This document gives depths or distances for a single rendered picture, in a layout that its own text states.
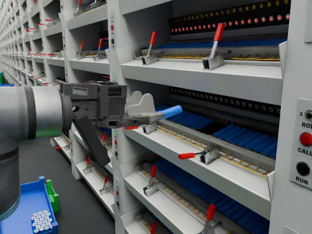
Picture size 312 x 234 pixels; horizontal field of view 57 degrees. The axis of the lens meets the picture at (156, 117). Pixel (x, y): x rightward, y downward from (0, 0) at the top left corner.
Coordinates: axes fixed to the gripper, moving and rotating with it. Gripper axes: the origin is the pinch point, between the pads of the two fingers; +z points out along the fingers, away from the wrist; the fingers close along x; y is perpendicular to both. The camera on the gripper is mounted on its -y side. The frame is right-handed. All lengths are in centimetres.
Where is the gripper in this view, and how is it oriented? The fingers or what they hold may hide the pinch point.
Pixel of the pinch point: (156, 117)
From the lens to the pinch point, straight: 61.6
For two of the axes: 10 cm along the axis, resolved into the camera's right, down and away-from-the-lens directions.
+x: -5.1, -1.9, 8.4
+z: 8.6, -0.5, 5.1
